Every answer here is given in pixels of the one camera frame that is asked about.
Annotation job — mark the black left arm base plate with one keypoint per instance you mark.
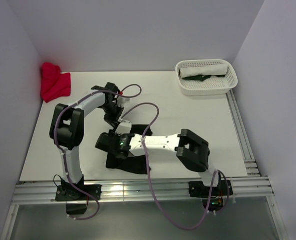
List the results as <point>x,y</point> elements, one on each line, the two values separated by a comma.
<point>65,191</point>

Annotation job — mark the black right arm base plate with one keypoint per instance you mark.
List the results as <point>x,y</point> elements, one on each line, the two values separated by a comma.
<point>198,190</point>

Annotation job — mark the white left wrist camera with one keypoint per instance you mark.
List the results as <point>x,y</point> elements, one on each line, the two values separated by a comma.
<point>122,100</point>

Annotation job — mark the white perforated plastic basket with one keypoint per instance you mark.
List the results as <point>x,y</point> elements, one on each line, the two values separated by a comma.
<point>211,86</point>

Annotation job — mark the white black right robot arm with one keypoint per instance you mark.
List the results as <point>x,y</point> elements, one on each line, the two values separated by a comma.
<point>191,150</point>

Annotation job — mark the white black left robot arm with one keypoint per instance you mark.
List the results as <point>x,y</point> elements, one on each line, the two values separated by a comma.
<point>67,132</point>

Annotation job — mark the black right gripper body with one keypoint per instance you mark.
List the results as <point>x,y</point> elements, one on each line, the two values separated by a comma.
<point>111,133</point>

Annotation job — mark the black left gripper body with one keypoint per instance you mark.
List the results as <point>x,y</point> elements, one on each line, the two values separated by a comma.
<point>112,112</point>

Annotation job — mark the aluminium frame rail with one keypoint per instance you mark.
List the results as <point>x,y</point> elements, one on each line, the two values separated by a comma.
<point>128,212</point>

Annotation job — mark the rolled white t shirt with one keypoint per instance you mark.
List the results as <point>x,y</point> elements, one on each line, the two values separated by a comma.
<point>208,70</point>

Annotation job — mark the red t shirt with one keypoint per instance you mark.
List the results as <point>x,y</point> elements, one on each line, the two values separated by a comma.
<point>54,83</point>

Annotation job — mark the dark green rolled t shirt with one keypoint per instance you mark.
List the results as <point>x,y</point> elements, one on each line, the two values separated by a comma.
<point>201,77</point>

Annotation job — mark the black t shirt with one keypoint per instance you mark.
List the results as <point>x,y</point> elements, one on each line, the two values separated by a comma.
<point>135,165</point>

